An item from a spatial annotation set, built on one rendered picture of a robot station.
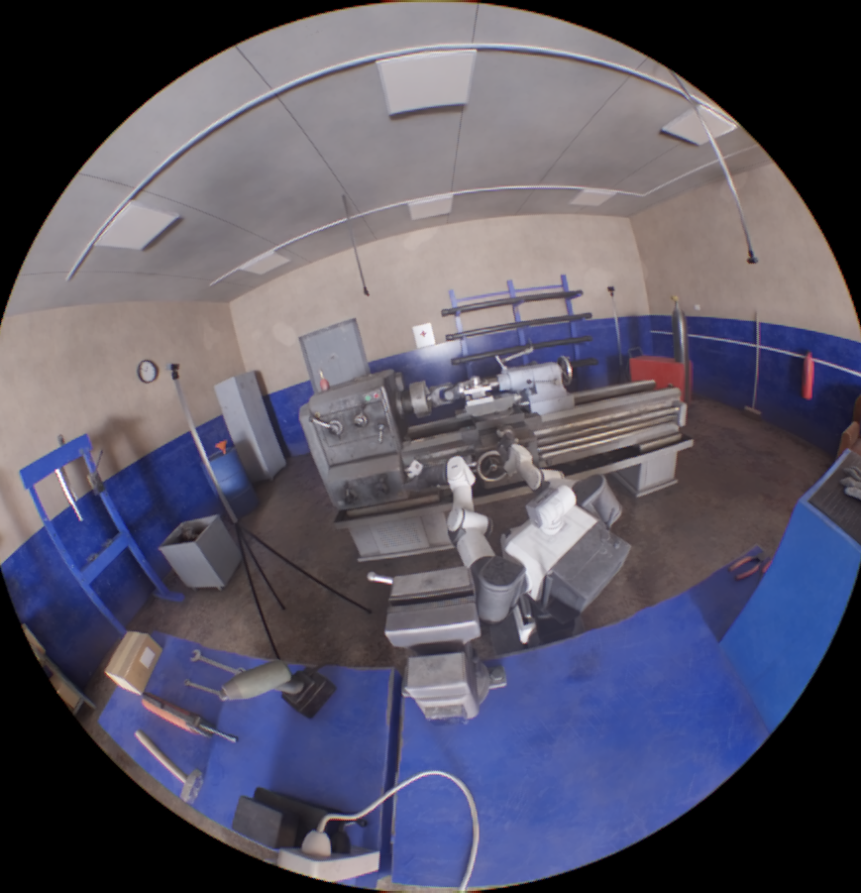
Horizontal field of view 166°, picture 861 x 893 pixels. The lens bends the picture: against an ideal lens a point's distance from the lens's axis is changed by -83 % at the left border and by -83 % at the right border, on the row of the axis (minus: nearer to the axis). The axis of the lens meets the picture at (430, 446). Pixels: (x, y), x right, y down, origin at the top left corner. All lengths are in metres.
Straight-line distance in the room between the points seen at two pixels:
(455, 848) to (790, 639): 0.64
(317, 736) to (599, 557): 0.78
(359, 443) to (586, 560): 1.59
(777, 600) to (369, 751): 0.80
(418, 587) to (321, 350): 5.02
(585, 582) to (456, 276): 4.89
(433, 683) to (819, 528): 0.64
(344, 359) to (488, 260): 3.00
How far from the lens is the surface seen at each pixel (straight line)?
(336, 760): 0.74
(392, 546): 2.35
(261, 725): 0.87
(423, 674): 0.53
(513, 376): 2.08
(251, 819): 0.69
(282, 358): 5.77
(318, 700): 0.77
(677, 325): 4.29
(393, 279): 5.20
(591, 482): 0.95
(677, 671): 0.76
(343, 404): 1.93
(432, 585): 0.58
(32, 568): 3.67
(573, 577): 0.75
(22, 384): 3.91
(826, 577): 0.59
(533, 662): 0.72
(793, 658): 0.69
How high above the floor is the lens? 1.51
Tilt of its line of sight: 21 degrees down
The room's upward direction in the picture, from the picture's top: 14 degrees counter-clockwise
